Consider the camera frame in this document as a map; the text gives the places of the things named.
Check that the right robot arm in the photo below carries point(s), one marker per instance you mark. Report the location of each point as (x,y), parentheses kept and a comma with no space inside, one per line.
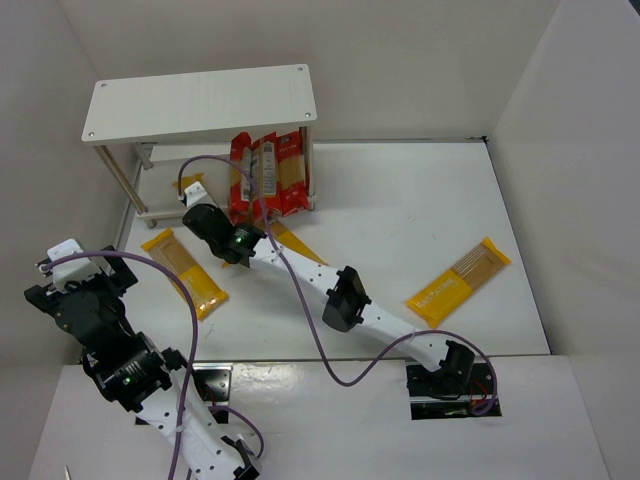
(346,305)

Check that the red spaghetti bag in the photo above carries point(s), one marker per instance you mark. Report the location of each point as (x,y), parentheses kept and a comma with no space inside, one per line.
(292,174)
(241,197)
(264,169)

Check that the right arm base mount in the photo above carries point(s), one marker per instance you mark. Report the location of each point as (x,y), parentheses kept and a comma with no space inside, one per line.
(428,403)

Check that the right red spaghetti bag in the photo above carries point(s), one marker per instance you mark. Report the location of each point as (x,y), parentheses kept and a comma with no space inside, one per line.
(292,174)

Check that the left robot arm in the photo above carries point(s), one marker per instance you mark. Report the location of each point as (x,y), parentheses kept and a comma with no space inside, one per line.
(157,386)

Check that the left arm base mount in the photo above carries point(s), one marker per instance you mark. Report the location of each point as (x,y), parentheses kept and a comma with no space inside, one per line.
(213,383)

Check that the yellow pasta bag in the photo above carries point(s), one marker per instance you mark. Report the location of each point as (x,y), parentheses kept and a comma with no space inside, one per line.
(283,235)
(438,300)
(185,182)
(167,250)

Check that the left red spaghetti bag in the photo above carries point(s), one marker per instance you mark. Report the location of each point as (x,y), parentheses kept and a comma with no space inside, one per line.
(241,197)

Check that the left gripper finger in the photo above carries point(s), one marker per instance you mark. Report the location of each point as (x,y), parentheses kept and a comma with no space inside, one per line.
(114,274)
(42,298)

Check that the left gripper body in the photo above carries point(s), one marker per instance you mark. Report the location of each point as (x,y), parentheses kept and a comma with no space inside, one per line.
(38,295)

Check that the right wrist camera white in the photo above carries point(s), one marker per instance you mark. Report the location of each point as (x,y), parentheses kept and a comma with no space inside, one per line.
(196,194)

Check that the white two-tier shelf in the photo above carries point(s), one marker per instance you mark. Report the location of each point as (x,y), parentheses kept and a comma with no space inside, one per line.
(143,128)

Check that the middle red spaghetti bag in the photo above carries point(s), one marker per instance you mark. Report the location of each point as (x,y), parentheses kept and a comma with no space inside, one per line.
(264,169)

